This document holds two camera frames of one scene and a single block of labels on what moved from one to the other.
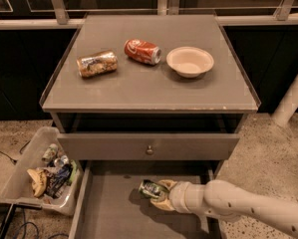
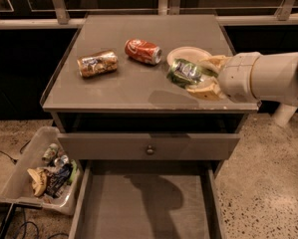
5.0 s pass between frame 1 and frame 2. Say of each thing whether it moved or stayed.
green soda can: moved
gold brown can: stayed
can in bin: stayed
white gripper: moved
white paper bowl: stayed
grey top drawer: stayed
